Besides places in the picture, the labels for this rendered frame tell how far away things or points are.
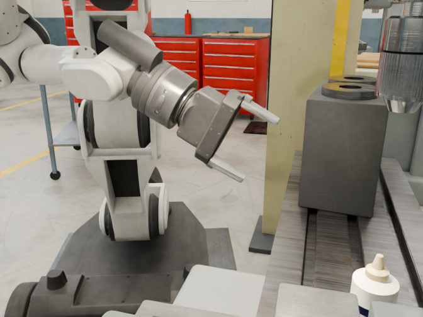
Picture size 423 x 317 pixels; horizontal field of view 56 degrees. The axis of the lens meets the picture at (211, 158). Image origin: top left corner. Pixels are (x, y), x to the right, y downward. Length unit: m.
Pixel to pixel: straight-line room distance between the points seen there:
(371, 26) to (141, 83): 8.90
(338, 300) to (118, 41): 0.45
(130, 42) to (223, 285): 0.39
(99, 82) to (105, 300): 0.64
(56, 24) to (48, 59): 10.80
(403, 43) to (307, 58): 1.76
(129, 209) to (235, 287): 0.59
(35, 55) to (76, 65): 0.14
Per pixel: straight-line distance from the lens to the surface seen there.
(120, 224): 1.19
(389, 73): 0.36
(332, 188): 0.68
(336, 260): 0.57
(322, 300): 0.32
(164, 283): 1.12
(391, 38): 0.36
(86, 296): 1.12
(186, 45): 5.25
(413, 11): 0.36
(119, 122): 0.97
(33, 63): 0.77
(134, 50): 0.60
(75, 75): 0.65
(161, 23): 10.11
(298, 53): 2.10
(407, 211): 0.75
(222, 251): 1.59
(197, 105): 0.59
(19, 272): 2.38
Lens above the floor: 1.27
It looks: 20 degrees down
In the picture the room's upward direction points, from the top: straight up
